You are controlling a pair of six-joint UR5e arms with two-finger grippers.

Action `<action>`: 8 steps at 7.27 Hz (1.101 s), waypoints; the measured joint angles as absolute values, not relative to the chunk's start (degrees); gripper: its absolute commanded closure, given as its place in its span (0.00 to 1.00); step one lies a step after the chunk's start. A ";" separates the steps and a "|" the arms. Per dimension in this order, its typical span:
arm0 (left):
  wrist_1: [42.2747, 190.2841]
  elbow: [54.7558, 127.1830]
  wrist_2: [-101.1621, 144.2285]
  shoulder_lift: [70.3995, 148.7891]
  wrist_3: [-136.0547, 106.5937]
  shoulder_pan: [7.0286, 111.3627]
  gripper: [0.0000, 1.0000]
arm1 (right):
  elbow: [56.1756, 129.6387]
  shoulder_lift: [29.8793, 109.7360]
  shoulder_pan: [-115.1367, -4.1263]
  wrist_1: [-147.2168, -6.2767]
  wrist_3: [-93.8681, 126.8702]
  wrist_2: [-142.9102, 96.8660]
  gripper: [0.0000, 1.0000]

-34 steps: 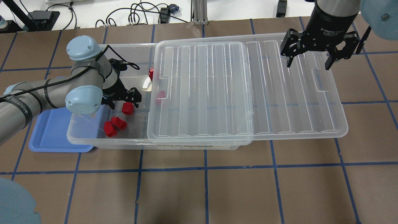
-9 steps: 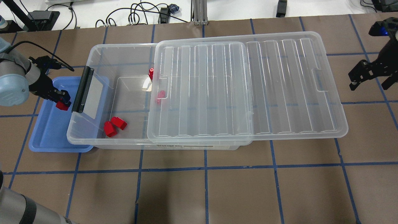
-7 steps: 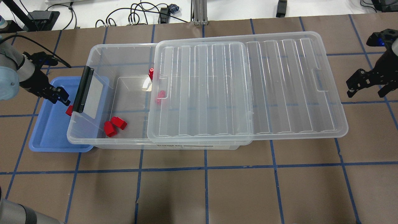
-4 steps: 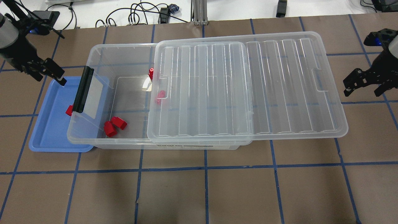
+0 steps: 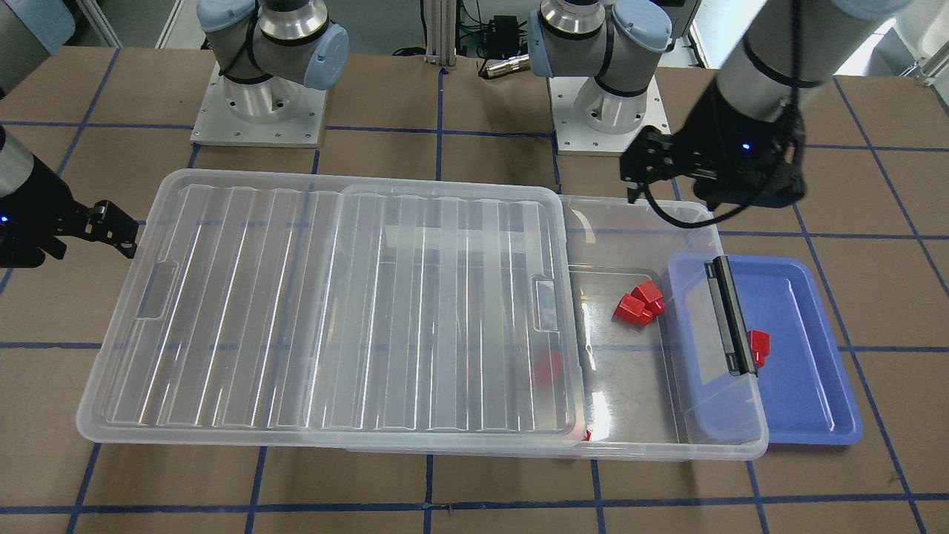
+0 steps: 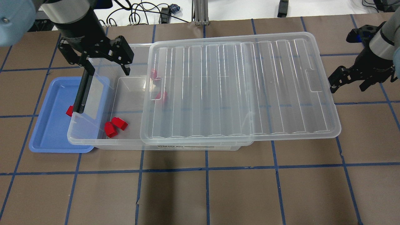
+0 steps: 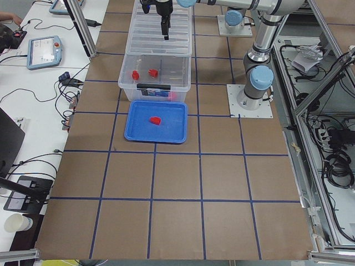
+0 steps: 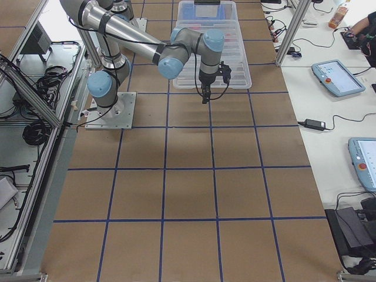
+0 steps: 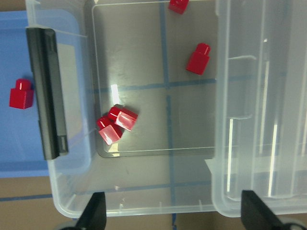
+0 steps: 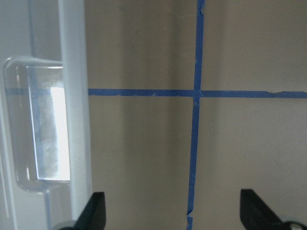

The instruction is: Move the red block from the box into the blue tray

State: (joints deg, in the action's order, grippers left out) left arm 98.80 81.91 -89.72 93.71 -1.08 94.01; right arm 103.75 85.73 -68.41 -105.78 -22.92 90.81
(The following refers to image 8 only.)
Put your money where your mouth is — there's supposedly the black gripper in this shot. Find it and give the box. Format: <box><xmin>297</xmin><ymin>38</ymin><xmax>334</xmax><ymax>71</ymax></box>
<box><xmin>199</xmin><ymin>61</ymin><xmax>231</xmax><ymax>103</ymax></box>

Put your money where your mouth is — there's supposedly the clear plastic box lid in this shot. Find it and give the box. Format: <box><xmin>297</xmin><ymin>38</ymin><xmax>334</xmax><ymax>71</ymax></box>
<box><xmin>170</xmin><ymin>20</ymin><xmax>251</xmax><ymax>89</ymax></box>

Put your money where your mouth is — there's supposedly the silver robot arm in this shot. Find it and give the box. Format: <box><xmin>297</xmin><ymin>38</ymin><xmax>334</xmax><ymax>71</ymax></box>
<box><xmin>61</xmin><ymin>1</ymin><xmax>231</xmax><ymax>119</ymax></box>

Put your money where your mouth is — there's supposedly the person forearm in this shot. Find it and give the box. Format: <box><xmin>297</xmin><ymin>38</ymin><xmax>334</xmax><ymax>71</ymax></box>
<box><xmin>351</xmin><ymin>17</ymin><xmax>370</xmax><ymax>35</ymax></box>

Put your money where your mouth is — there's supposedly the clear plastic storage box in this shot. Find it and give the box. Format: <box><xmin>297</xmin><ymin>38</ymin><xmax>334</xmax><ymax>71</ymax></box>
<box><xmin>177</xmin><ymin>1</ymin><xmax>238</xmax><ymax>21</ymax></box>

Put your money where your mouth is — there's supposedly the black power adapter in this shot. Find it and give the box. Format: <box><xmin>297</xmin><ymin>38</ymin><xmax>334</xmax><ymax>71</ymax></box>
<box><xmin>298</xmin><ymin>119</ymin><xmax>326</xmax><ymax>131</ymax></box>

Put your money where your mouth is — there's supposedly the blue teach pendant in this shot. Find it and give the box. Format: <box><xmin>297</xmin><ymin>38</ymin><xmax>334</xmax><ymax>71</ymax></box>
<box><xmin>311</xmin><ymin>59</ymin><xmax>365</xmax><ymax>97</ymax></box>
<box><xmin>348</xmin><ymin>137</ymin><xmax>375</xmax><ymax>192</ymax></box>

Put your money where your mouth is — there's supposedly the orange bottle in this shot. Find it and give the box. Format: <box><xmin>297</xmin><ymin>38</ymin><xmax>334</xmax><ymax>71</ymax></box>
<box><xmin>328</xmin><ymin>2</ymin><xmax>350</xmax><ymax>29</ymax></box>

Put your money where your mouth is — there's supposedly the black box latch handle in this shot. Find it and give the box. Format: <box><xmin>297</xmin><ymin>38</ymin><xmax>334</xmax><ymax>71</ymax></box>
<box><xmin>194</xmin><ymin>0</ymin><xmax>220</xmax><ymax>5</ymax></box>

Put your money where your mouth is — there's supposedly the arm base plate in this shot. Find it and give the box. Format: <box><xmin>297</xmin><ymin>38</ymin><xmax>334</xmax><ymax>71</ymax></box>
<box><xmin>85</xmin><ymin>92</ymin><xmax>137</xmax><ymax>130</ymax></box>
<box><xmin>129</xmin><ymin>18</ymin><xmax>147</xmax><ymax>32</ymax></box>

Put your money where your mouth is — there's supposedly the aluminium frame post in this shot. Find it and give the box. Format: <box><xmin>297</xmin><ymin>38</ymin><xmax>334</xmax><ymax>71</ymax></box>
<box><xmin>276</xmin><ymin>0</ymin><xmax>310</xmax><ymax>67</ymax></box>

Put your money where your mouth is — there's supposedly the black cable bundle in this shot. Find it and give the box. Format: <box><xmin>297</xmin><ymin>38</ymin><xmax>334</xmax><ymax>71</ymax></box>
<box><xmin>22</xmin><ymin>119</ymin><xmax>49</xmax><ymax>146</ymax></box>

